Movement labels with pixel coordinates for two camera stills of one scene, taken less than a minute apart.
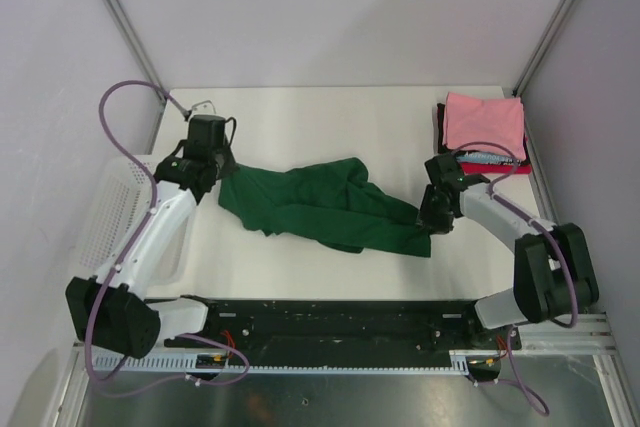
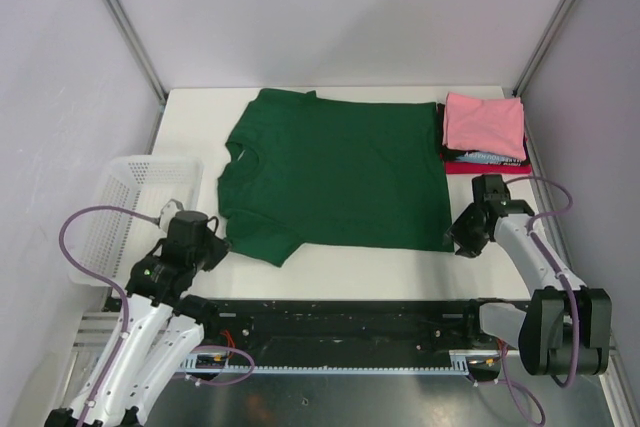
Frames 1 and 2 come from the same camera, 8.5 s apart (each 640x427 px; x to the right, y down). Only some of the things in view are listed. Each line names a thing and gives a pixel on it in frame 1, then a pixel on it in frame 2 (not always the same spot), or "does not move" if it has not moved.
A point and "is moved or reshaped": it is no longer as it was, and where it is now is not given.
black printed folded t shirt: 465,156 does not move
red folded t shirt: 494,168 does not move
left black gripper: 230,165 to 221,248
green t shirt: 336,204 is moved or reshaped
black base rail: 267,329 does not move
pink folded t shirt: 495,125 does not move
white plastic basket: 122,203 does not move
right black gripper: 425,217 to 468,247
